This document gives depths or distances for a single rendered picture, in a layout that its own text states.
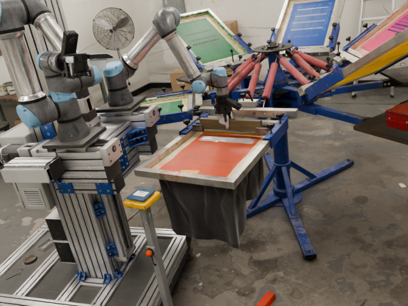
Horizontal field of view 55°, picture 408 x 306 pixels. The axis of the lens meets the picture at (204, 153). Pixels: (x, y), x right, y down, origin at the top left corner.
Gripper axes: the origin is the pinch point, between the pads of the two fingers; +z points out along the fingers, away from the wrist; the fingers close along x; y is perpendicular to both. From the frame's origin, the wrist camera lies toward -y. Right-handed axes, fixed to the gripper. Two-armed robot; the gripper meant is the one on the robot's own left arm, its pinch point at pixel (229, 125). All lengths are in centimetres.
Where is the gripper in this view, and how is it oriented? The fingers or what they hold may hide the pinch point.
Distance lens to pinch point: 241.0
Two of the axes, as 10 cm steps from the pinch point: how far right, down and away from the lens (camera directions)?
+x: -4.7, 4.2, -7.7
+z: 1.5, 9.0, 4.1
